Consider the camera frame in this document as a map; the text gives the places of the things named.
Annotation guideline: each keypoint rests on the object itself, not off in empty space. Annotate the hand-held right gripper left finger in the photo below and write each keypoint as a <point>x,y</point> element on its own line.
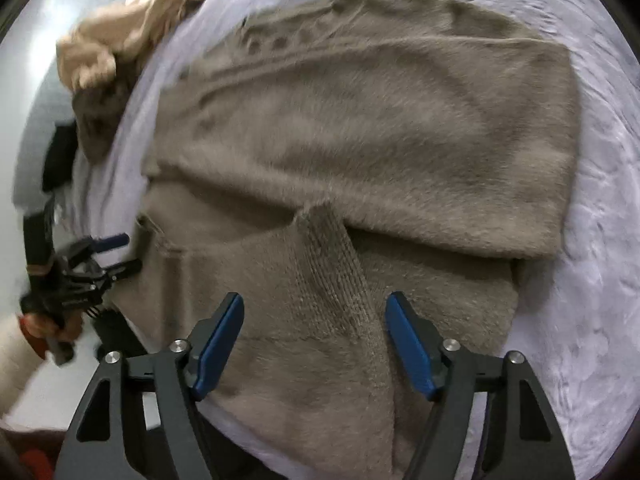
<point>220,345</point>

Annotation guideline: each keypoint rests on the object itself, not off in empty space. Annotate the person's left hand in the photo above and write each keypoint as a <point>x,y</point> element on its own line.
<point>42,332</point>

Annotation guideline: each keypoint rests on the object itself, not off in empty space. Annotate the person's left forearm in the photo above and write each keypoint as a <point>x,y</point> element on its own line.
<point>15,365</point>

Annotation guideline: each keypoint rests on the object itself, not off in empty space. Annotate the beige crumpled clothes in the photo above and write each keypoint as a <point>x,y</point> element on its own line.
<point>115,35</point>

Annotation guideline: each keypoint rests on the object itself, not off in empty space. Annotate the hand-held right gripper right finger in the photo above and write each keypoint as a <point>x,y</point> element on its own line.
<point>410,345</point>

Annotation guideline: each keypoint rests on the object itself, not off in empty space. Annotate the taupe knit sweater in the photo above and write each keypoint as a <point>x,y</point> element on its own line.
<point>375,135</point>

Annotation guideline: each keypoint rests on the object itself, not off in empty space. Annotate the dark brown cloth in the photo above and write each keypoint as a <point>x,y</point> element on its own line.
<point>100,120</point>

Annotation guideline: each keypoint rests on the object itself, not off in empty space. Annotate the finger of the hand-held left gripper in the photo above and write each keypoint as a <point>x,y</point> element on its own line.
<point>120,270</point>
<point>107,242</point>

